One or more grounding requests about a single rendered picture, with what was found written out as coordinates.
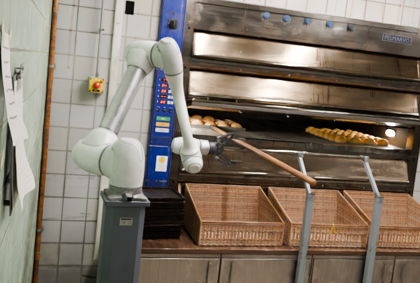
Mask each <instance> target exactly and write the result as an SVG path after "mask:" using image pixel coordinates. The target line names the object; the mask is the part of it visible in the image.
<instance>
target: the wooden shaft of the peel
mask: <svg viewBox="0 0 420 283"><path fill-rule="evenodd" d="M213 130H215V131H216V132H218V133H220V134H222V135H225V134H228V133H227V132H225V131H223V130H221V129H219V128H218V127H216V126H214V127H213ZM231 140H232V141H234V142H236V143H237V144H239V145H241V146H243V147H245V148H246V149H248V150H250V151H251V152H253V153H255V154H257V155H259V156H260V157H262V158H264V159H265V160H267V161H269V162H271V163H273V164H274V165H276V166H278V167H280V168H281V169H283V170H285V171H287V172H288V173H290V174H292V175H294V176H296V177H297V178H299V179H300V180H302V181H304V182H306V183H308V184H310V185H311V186H315V185H316V181H315V180H314V179H312V178H311V177H309V176H307V175H305V174H303V173H302V172H299V171H297V170H295V169H294V168H292V167H290V166H288V165H286V164H285V163H283V162H281V161H279V160H277V159H275V158H273V157H271V156H270V155H268V154H266V153H264V152H262V151H260V150H259V149H256V148H255V147H253V146H251V145H249V144H247V143H245V142H244V141H242V140H239V139H231Z"/></svg>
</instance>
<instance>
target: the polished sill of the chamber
mask: <svg viewBox="0 0 420 283"><path fill-rule="evenodd" d="M192 137H193V138H195V139H201V140H208V141H209V142H217V137H220V136H209V135H200V134H193V135H192ZM226 139H227V137H226V138H224V139H221V140H220V141H219V142H220V143H222V142H223V141H225V140H226ZM242 141H244V142H245V143H247V144H249V145H255V146H273V147H291V148H301V149H319V150H328V151H346V152H364V153H373V154H391V155H401V156H411V151H410V150H407V149H390V148H381V147H364V146H347V145H338V144H321V143H312V142H295V141H279V140H269V139H252V138H245V140H242ZM227 143H228V144H237V143H236V142H234V141H232V140H230V141H229V142H227Z"/></svg>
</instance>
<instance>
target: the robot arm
mask: <svg viewBox="0 0 420 283"><path fill-rule="evenodd" d="M124 58H125V60H126V62H127V70H126V72H125V74H124V76H123V78H122V81H121V83H120V85H119V87H118V89H117V91H116V93H115V95H114V97H113V99H112V101H111V103H110V105H109V107H108V109H107V111H106V113H105V115H104V117H103V119H102V121H101V123H100V125H99V127H97V128H95V129H93V130H91V132H90V133H89V134H88V135H87V136H86V137H85V138H84V139H81V140H79V141H78V142H77V143H76V144H75V145H74V147H73V149H72V159H73V161H74V162H75V163H76V164H77V165H78V166H79V167H80V168H81V169H83V170H85V171H86V172H90V173H92V174H97V175H100V176H106V177H107V178H109V188H105V189H104V191H103V192H105V193H106V195H107V200H108V201H127V202H132V201H141V202H146V201H147V197H145V196H144V195H143V193H142V185H143V178H144V166H145V157H144V150H143V146H142V144H141V143H140V142H139V141H138V140H137V139H133V138H130V137H122V138H120V139H118V137H117V135H118V133H119V131H120V129H121V126H122V124H123V122H124V120H125V118H126V116H127V114H128V112H129V110H130V108H131V105H132V103H133V101H134V99H135V97H136V94H137V93H138V90H139V88H140V87H141V84H142V82H143V80H144V78H145V76H147V75H148V74H149V73H150V72H151V71H152V70H153V69H155V67H158V68H160V69H163V71H164V74H165V77H166V79H167V81H168V84H169V87H170V89H171V92H172V97H173V100H174V105H175V108H176V113H177V118H178V121H179V125H180V128H181V134H182V137H177V138H174V139H173V140H172V143H171V150H172V152H173V153H175V154H178V155H180V156H181V160H182V164H183V166H184V168H185V170H186V171H187V172H188V173H191V174H195V173H197V172H199V171H200V170H201V169H202V167H203V160H202V155H205V156H206V155H208V154H210V155H215V158H214V160H216V161H219V162H221V163H223V164H224V165H226V166H228V167H229V166H230V164H236V163H243V162H242V161H232V160H230V161H229V160H228V159H227V158H226V157H225V156H224V154H223V152H224V150H223V149H224V145H225V144H226V143H227V142H229V141H230V140H231V139H239V140H245V138H239V136H234V133H233V132H230V133H228V134H225V135H223V136H221V137H217V142H209V141H208V140H201V139H195V138H193V135H192V132H191V126H190V122H189V117H188V111H187V107H186V102H185V98H184V91H183V60H182V57H181V52H180V50H179V47H178V45H177V43H176V41H175V40H174V39H173V38H171V37H165V38H163V39H161V40H160V41H159V42H155V41H135V42H132V43H130V44H128V45H127V46H126V48H125V50H124ZM228 136H230V137H229V138H227V139H226V140H225V141H223V142H222V143H220V142H219V141H220V140H221V139H224V138H226V137H228ZM218 155H221V156H222V157H223V158H224V159H225V160H226V161H227V162H228V163H227V164H226V163H225V162H223V161H222V160H220V159H219V158H218Z"/></svg>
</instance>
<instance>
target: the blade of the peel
mask: <svg viewBox="0 0 420 283"><path fill-rule="evenodd" d="M190 126H191V127H195V128H204V129H209V128H210V125H202V124H190ZM217 127H218V128H219V129H221V130H229V131H244V132H245V130H246V128H243V127H226V126H217Z"/></svg>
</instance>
